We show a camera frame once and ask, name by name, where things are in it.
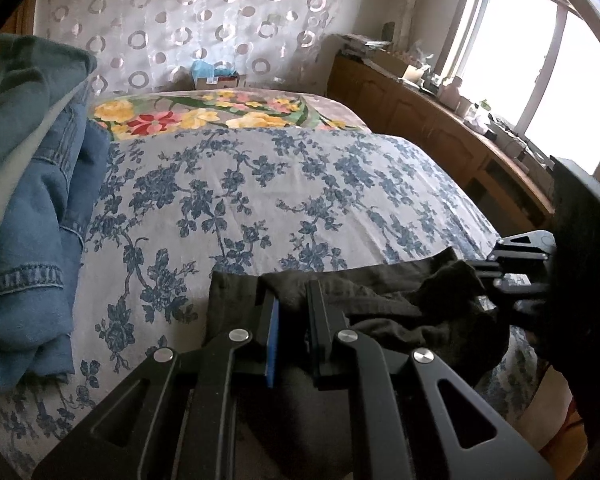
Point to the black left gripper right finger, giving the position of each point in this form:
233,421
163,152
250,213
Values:
411,415

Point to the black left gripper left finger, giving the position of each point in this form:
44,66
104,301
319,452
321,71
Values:
174,416

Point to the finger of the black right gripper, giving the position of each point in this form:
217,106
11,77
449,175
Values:
501,296
537,244

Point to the black pants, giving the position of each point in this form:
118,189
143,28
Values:
431,303

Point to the wooden sideboard cabinet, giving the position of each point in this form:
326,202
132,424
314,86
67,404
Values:
501,189

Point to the blue floral bed sheet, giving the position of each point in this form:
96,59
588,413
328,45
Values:
174,209

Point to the clutter on cabinet top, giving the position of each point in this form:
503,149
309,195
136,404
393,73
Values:
478,116

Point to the blue denim jeans pile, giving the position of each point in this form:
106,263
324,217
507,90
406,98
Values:
52,162

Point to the colourful floral blanket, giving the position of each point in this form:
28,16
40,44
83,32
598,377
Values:
151,114

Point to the circle patterned curtain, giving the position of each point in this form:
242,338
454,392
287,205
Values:
152,45

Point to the blue item in box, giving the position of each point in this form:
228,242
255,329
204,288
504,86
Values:
206,76

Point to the window with white frame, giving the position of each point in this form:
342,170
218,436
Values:
535,64

